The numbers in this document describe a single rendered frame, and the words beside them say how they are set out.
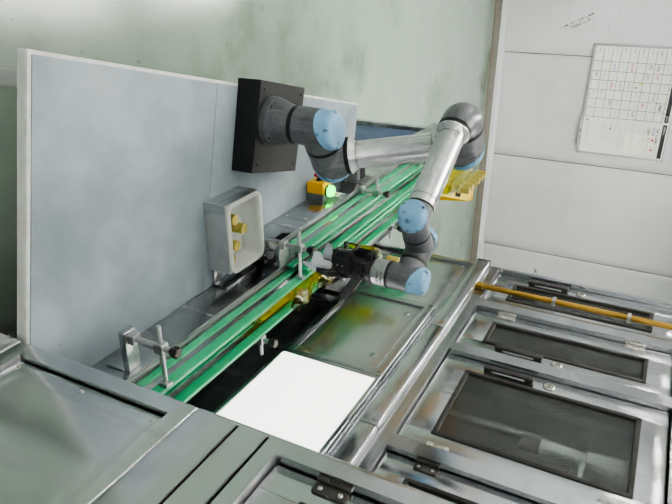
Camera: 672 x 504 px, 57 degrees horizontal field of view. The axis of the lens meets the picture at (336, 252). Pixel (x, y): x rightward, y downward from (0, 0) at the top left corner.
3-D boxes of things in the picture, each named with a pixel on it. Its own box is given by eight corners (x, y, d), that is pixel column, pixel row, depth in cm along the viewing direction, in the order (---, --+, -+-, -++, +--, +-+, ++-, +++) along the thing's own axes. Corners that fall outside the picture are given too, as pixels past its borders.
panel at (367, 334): (195, 437, 162) (308, 483, 148) (194, 428, 161) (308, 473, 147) (349, 291, 235) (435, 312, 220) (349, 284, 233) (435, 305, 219)
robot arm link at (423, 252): (437, 219, 167) (423, 253, 162) (441, 242, 176) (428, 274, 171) (409, 213, 170) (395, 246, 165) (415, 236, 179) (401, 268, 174)
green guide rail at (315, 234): (285, 247, 205) (307, 251, 201) (285, 244, 204) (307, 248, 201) (452, 131, 345) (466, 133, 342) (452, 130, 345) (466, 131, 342)
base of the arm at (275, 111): (259, 96, 184) (288, 100, 180) (284, 95, 197) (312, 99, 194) (256, 147, 189) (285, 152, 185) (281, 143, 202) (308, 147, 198)
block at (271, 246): (261, 266, 207) (279, 270, 204) (259, 240, 203) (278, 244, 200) (267, 262, 209) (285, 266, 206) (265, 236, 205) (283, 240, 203)
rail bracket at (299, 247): (279, 275, 204) (312, 283, 199) (277, 228, 197) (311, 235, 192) (284, 271, 207) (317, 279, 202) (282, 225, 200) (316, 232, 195)
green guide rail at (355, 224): (286, 267, 208) (307, 272, 204) (286, 264, 207) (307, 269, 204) (451, 144, 348) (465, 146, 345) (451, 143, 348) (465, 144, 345)
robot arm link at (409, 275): (434, 276, 170) (423, 302, 167) (397, 267, 175) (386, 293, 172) (430, 261, 164) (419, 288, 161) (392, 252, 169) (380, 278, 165)
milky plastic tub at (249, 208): (210, 270, 192) (233, 276, 188) (203, 202, 183) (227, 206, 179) (243, 249, 206) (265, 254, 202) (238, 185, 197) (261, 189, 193)
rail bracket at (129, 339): (107, 371, 156) (177, 397, 147) (96, 313, 149) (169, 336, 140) (121, 361, 160) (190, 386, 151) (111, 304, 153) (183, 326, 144)
